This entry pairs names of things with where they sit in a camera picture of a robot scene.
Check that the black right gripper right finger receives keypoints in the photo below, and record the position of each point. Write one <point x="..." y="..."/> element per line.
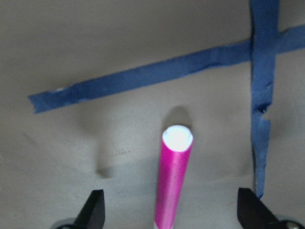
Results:
<point x="253" y="214"/>

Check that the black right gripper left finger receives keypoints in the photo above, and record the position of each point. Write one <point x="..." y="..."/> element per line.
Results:
<point x="92" y="215"/>

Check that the pink marker pen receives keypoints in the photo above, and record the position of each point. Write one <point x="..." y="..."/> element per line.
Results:
<point x="176" y="146"/>

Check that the brown paper table cover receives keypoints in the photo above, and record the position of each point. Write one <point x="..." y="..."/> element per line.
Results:
<point x="50" y="162"/>

